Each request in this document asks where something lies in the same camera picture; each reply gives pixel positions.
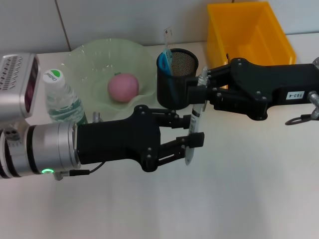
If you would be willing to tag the pale green glass fruit plate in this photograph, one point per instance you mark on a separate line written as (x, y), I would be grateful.
(99, 59)

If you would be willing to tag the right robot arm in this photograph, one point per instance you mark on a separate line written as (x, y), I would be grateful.
(317, 61)

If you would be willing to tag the black mesh pen holder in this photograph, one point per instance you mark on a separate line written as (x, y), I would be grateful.
(172, 87)

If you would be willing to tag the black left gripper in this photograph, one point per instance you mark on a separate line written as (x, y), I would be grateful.
(112, 142)

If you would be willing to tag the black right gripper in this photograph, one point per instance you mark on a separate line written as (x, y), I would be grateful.
(261, 84)

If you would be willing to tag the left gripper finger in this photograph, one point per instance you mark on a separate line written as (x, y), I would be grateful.
(197, 139)

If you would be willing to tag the clear bottle green label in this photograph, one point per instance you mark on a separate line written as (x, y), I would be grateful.
(62, 99)

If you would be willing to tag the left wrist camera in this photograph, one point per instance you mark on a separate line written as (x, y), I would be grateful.
(15, 82)

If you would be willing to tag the blue scissors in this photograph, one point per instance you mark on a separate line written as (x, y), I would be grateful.
(164, 62)

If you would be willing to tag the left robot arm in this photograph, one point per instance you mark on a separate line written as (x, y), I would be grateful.
(49, 147)

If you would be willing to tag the silver ballpoint pen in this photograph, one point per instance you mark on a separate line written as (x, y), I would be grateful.
(197, 114)

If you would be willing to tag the transparent plastic ruler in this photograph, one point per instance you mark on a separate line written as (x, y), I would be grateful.
(169, 35)

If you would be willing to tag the yellow plastic bin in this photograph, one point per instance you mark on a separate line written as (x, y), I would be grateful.
(249, 32)

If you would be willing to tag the pink peach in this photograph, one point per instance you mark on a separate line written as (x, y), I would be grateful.
(123, 87)

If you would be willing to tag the silver metal stud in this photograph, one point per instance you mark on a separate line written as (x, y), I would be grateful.
(97, 117)
(314, 98)

